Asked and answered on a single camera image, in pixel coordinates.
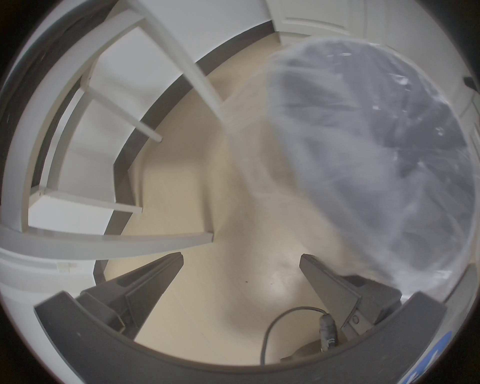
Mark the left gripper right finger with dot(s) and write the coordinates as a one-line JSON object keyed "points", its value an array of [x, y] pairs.
{"points": [[333, 292]]}

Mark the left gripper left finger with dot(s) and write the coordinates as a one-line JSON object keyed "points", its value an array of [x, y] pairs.
{"points": [[150, 290]]}

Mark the clear plastic bag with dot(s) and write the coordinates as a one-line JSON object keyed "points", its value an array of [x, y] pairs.
{"points": [[300, 187]]}

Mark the white chair with grey seat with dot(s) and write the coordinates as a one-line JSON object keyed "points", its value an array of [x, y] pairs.
{"points": [[172, 48]]}

